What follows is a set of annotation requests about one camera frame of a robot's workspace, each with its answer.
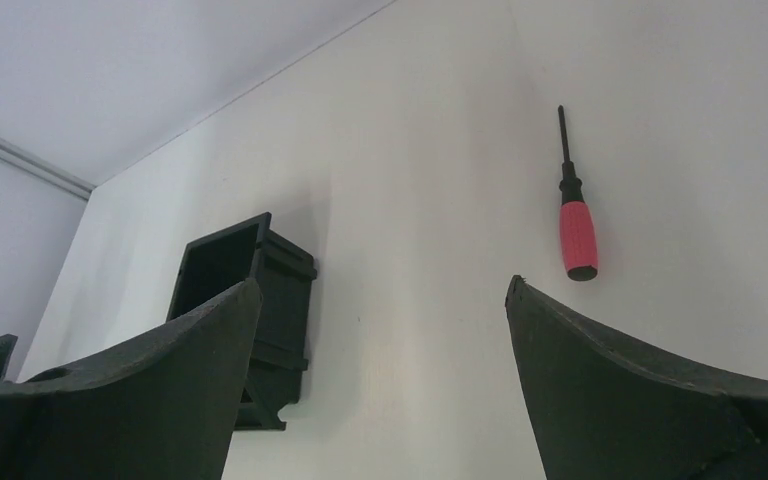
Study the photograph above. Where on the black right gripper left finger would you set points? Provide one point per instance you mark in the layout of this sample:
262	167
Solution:
161	405

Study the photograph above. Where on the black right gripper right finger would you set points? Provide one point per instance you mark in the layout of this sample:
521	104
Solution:
606	405

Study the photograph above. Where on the black plastic bin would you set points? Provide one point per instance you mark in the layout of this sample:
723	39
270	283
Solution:
285	274

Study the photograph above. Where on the red handled black screwdriver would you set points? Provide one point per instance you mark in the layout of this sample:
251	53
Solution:
576	229

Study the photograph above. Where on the grey wall trim strip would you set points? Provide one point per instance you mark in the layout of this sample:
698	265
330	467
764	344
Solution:
35	166

